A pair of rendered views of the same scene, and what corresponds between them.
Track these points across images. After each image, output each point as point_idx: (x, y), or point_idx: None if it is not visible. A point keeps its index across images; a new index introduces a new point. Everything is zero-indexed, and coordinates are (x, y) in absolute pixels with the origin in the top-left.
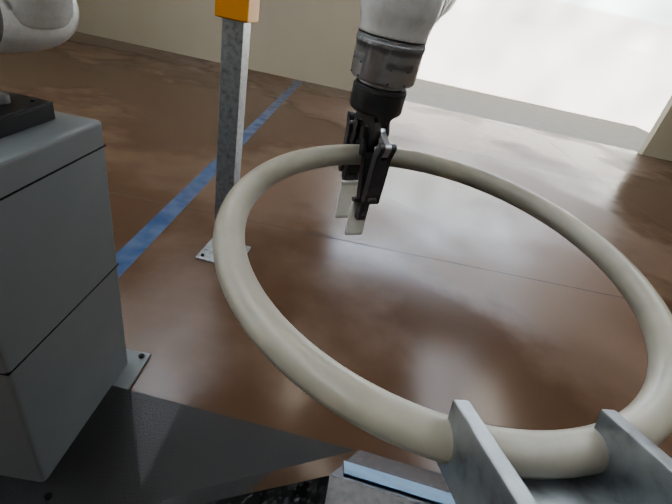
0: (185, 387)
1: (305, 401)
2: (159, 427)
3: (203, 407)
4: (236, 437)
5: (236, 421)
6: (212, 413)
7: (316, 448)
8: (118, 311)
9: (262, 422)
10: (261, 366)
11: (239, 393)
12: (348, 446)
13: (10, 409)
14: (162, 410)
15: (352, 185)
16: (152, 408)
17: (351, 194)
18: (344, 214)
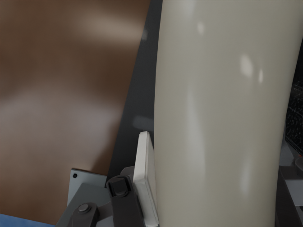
0: (98, 138)
1: (103, 39)
2: (136, 151)
3: (116, 123)
4: (142, 97)
5: (129, 98)
6: (123, 117)
7: (150, 32)
8: (65, 220)
9: (126, 77)
10: (69, 80)
11: (100, 97)
12: (146, 2)
13: None
14: (122, 152)
15: (152, 192)
16: (121, 158)
17: (151, 173)
18: (153, 151)
